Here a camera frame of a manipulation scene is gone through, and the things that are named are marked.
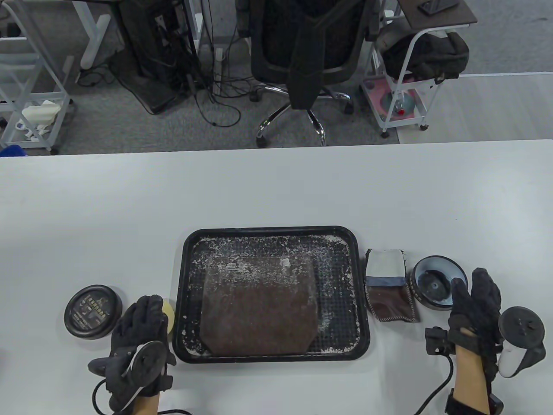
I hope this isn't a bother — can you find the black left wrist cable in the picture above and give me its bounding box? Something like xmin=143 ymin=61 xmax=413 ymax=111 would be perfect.
xmin=92 ymin=378 xmax=193 ymax=415

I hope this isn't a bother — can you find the black plastic tray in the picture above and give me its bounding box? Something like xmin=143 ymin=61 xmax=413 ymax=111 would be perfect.
xmin=173 ymin=225 xmax=371 ymax=363

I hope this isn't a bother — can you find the white desk leg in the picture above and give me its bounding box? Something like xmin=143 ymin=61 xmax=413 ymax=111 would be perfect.
xmin=189 ymin=0 xmax=204 ymax=57
xmin=71 ymin=0 xmax=112 ymax=70

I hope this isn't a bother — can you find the black hand controller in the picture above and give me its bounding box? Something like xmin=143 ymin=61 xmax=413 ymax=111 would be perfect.
xmin=497 ymin=306 xmax=546 ymax=379
xmin=88 ymin=341 xmax=169 ymax=411

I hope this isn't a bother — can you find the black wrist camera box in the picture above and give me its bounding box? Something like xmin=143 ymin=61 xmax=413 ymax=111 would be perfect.
xmin=488 ymin=380 xmax=504 ymax=413

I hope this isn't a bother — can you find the black office chair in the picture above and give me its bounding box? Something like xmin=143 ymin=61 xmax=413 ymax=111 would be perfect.
xmin=237 ymin=0 xmax=383 ymax=147

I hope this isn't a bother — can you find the black leather care cream jar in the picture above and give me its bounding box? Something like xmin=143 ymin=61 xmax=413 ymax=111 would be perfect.
xmin=410 ymin=256 xmax=469 ymax=311

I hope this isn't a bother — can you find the person's left forearm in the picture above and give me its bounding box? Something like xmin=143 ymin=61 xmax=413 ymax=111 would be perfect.
xmin=136 ymin=393 xmax=161 ymax=415

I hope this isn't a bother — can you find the white power strip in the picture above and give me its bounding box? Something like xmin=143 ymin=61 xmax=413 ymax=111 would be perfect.
xmin=213 ymin=47 xmax=227 ymax=98

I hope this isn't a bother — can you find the person's right hand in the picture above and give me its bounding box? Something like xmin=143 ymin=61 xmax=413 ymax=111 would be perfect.
xmin=426 ymin=268 xmax=504 ymax=382

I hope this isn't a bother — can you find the pink round plate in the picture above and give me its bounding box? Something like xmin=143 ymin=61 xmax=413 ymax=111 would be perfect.
xmin=365 ymin=80 xmax=426 ymax=121

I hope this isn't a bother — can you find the person's left hand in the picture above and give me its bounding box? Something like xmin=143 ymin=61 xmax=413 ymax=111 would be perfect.
xmin=89 ymin=295 xmax=177 ymax=411

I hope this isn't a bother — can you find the white cart with brown top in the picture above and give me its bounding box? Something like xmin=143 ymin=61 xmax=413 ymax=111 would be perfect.
xmin=361 ymin=0 xmax=478 ymax=138

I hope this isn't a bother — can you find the white foam block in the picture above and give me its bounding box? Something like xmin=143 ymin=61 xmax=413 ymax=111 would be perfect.
xmin=22 ymin=100 xmax=61 ymax=126

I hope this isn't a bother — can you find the black computer tower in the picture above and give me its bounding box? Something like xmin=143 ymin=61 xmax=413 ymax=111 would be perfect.
xmin=108 ymin=0 xmax=201 ymax=115

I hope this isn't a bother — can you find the black round jar lid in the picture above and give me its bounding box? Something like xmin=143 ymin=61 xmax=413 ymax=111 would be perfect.
xmin=64 ymin=284 xmax=123 ymax=340

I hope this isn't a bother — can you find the person's right forearm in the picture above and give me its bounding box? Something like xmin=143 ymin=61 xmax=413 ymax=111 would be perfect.
xmin=451 ymin=333 xmax=491 ymax=413

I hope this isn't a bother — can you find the white wire cart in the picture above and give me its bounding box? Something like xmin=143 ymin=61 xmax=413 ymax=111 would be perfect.
xmin=0 ymin=0 xmax=76 ymax=155

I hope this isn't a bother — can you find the bundle of black cables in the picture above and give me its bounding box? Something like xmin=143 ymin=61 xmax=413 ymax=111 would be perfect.
xmin=171 ymin=0 xmax=260 ymax=128

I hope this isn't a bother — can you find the black phone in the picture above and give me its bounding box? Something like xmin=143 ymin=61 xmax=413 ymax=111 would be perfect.
xmin=418 ymin=0 xmax=459 ymax=16

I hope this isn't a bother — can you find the white blue brown cloth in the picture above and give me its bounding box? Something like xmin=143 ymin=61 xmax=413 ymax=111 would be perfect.
xmin=365 ymin=249 xmax=420 ymax=323

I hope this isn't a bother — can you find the brown leather bag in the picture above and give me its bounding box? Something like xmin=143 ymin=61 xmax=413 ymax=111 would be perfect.
xmin=200 ymin=255 xmax=320 ymax=357

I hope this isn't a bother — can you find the black backpack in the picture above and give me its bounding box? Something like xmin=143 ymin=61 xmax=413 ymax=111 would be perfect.
xmin=378 ymin=17 xmax=470 ymax=83

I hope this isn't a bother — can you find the clear bottle with red cap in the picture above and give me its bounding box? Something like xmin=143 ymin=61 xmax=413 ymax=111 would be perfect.
xmin=391 ymin=93 xmax=415 ymax=116

